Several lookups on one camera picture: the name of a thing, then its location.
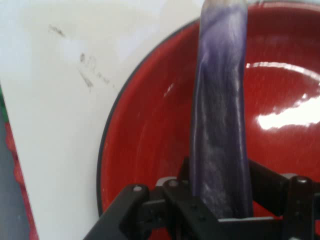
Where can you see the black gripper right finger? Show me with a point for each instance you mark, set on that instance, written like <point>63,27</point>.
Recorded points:
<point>297,200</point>

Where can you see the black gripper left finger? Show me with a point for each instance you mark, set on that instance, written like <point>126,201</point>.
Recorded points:
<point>140,212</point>

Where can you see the purple toy eggplant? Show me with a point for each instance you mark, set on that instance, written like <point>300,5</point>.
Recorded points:
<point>220,125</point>

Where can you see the red plate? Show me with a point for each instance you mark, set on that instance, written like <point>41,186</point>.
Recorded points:
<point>150,125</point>

